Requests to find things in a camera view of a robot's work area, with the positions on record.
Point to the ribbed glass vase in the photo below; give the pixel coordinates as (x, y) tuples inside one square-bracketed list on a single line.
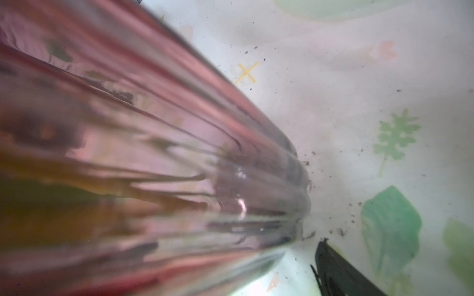
[(130, 166)]

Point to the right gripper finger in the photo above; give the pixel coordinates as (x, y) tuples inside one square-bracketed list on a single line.
[(335, 276)]

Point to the floral table mat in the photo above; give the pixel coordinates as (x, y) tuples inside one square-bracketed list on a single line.
[(378, 99)]

